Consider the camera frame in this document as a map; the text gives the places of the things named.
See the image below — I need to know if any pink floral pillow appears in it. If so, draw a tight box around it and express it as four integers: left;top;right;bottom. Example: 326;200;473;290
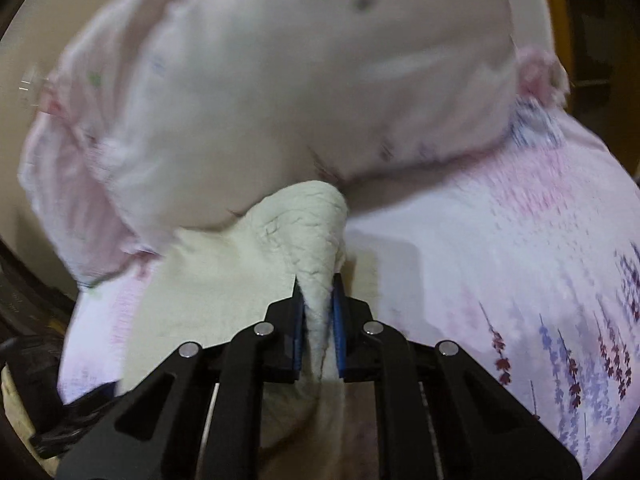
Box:
50;0;571;241
17;75;161;286

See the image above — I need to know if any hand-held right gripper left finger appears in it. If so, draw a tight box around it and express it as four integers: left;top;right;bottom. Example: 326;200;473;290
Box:
57;277;306;480

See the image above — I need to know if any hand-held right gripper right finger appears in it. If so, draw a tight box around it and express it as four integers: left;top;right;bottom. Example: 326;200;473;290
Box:
330;275;584;480

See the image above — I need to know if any wooden headboard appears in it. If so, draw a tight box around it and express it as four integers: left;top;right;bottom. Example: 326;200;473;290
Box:
537;0;577;111

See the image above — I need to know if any cream cable-knit cardigan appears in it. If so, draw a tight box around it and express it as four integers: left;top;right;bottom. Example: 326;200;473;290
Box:
120;180;351;463

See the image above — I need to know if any floral bed sheet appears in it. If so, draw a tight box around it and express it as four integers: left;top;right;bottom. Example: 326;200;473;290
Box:
57;105;640;480

